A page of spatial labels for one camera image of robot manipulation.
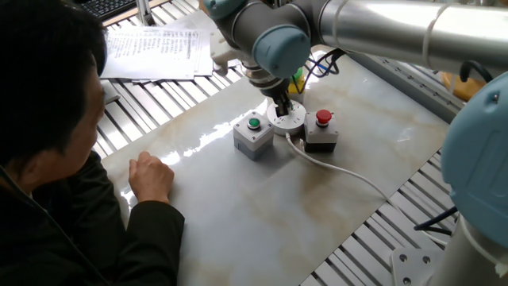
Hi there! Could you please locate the grey box red button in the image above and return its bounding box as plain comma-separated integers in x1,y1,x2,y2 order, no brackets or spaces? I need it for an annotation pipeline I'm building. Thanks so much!
302,109,340,154

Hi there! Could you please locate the white paper sheet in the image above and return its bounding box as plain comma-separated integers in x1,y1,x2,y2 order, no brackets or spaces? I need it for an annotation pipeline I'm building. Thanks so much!
164,10,223,79

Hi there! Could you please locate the wooden stand with round base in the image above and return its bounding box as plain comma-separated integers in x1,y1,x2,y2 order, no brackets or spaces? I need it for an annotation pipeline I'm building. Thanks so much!
441,70,495,102

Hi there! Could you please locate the metal post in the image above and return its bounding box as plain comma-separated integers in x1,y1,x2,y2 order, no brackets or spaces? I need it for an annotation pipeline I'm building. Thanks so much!
135,0,156,27

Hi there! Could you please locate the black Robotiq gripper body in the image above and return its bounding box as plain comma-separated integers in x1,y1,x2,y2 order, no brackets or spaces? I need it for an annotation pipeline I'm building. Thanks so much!
260,78,292,102

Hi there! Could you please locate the dark-sleeved person's forearm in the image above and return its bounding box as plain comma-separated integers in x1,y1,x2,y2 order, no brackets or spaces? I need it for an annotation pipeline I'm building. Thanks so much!
114,199,186,286

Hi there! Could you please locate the printed paper sheet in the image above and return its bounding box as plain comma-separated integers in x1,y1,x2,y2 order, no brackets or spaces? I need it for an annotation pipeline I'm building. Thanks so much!
101,25,204,81

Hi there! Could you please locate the marble pattern tile board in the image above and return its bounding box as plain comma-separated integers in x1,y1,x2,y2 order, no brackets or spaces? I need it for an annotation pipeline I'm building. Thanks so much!
101,44,450,286

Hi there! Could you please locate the person's bare hand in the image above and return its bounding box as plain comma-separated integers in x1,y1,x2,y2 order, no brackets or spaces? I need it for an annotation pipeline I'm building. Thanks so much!
127,150,176,206

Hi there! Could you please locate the black gripper cable bundle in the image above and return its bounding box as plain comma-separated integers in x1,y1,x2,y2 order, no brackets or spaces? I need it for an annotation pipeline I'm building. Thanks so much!
300,48,347,85

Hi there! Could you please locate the grey box green button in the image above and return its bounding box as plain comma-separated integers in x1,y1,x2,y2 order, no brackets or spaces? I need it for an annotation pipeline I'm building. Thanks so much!
232,115,275,162

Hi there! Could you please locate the black cable near robot base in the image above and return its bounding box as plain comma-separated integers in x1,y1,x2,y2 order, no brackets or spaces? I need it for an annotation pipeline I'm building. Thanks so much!
413,205,460,237

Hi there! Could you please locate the round white power strip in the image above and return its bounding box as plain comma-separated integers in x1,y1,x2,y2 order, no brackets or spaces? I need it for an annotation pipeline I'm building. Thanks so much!
266,99,308,137

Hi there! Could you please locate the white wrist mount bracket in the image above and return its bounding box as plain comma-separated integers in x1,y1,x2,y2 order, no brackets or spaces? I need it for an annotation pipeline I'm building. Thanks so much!
209,29,248,77

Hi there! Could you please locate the black keyboard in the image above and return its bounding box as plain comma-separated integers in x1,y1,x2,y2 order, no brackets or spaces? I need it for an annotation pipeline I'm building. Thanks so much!
81,0,138,21

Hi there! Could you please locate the dark-haired person in dark jacket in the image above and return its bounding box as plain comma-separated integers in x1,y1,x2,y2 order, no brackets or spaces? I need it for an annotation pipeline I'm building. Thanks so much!
0,0,134,286

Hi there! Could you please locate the white power strip cable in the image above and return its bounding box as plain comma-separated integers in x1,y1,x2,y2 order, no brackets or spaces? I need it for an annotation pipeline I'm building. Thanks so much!
284,132,450,248

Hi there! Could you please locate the yellow box green mushroom button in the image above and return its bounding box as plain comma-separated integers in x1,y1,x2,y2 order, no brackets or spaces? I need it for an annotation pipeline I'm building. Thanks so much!
287,67,307,105

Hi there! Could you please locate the grey aluminium frame rail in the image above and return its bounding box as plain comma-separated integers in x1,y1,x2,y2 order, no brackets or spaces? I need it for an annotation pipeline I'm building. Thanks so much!
348,51,466,125

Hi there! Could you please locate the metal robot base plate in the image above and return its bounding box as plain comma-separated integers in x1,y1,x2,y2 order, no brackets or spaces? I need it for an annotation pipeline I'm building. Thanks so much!
390,247,446,286

